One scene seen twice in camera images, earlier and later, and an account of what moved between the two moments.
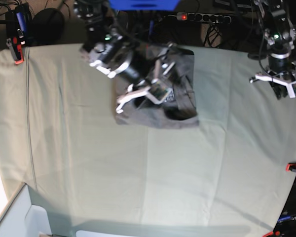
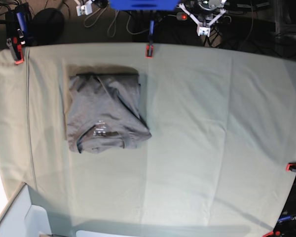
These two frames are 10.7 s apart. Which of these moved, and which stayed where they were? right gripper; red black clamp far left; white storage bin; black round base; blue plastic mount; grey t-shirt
Moved: grey t-shirt; right gripper
Stayed: white storage bin; black round base; red black clamp far left; blue plastic mount
